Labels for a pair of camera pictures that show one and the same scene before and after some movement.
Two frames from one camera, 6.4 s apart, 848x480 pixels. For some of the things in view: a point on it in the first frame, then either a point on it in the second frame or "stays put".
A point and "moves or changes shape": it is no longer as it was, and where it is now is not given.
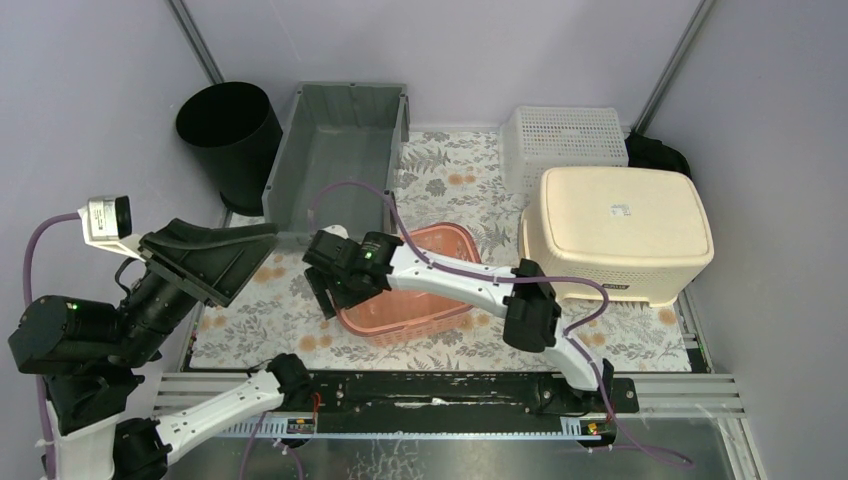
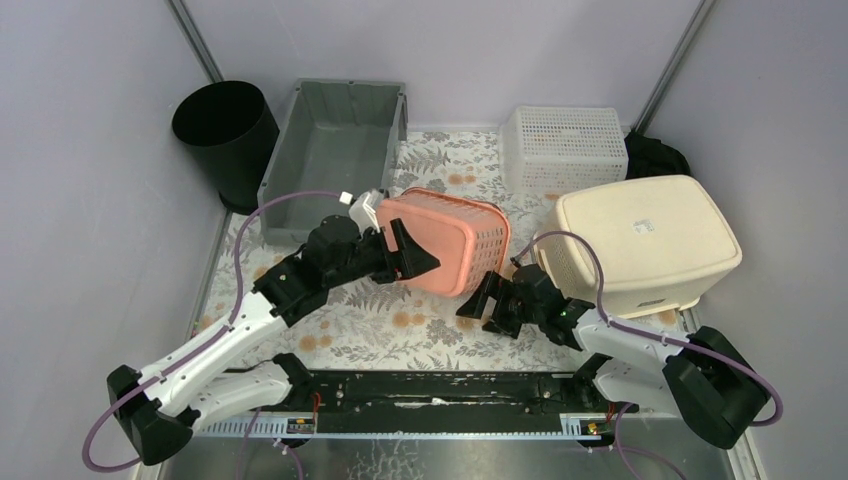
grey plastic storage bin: [339, 133] stays put
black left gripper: [183, 271] → [389, 258]
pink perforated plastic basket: [396, 318] → [469, 237]
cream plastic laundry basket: [644, 230] moves or changes shape
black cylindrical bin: [234, 130] stays put
